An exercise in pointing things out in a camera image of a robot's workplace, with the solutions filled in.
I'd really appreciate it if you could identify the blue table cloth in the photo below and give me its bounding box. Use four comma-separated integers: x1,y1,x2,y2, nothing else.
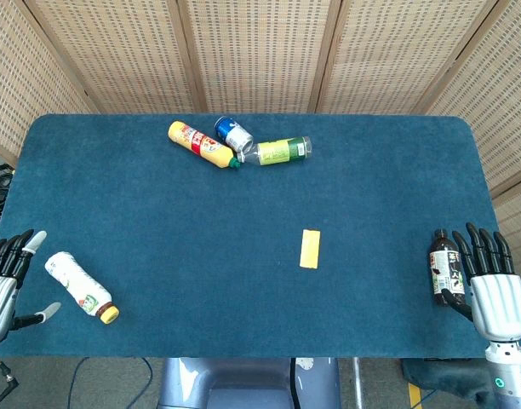
0,112,521,360

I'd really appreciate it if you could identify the blue and silver can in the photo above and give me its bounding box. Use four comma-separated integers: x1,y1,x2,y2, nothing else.
214,116,255,153

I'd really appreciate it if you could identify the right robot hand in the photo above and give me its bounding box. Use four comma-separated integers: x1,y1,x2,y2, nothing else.
439,222,521,342

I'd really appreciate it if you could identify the clear bottle green label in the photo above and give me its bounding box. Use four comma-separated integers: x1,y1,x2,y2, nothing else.
237,135,314,166

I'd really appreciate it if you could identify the white bottle yellow cap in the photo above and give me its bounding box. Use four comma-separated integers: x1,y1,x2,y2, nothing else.
44,251,120,325

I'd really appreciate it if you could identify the blue-grey robot torso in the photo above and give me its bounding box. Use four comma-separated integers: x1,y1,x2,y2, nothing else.
157,356,342,409

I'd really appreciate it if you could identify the dark tea bottle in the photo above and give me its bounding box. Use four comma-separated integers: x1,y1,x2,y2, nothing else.
428,228,467,307

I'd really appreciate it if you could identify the woven folding screen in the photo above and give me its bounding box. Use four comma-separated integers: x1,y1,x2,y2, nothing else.
0,0,521,295

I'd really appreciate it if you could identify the white table leg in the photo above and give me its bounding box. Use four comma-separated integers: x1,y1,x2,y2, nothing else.
352,357,364,409

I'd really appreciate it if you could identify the blue floor cable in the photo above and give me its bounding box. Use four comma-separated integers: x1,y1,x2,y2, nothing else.
66,356,154,409

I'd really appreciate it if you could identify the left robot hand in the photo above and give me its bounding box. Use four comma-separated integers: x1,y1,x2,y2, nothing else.
0,229,62,347

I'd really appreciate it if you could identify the yellow bottle green cap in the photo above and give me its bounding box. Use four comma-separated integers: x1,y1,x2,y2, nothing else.
167,120,241,170

